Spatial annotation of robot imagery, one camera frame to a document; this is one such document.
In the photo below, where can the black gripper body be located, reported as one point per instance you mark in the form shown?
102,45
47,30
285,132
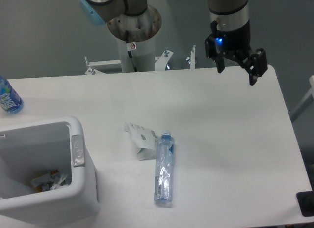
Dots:
237,41

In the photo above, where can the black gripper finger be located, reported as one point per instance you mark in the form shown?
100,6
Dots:
214,50
254,62

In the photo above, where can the white paper bag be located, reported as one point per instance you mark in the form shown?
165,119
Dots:
145,140

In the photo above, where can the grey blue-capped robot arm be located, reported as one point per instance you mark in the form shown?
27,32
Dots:
230,14

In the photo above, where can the crumpled trash inside can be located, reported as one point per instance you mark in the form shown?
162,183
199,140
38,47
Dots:
51,181

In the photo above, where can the white plastic trash can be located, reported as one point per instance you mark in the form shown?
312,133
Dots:
29,150

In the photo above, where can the clear empty plastic bottle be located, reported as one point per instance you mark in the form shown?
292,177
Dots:
164,170

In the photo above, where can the black clamp at table edge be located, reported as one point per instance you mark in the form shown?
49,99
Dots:
306,203

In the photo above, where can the blue labelled water bottle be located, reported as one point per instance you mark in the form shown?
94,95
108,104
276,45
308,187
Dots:
10,100

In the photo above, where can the white pedestal base frame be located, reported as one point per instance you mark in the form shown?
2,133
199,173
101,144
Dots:
143,63

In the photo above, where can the white frame at right edge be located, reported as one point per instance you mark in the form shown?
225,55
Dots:
305,101

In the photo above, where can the white robot pedestal with flange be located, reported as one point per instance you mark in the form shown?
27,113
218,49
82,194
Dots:
135,35

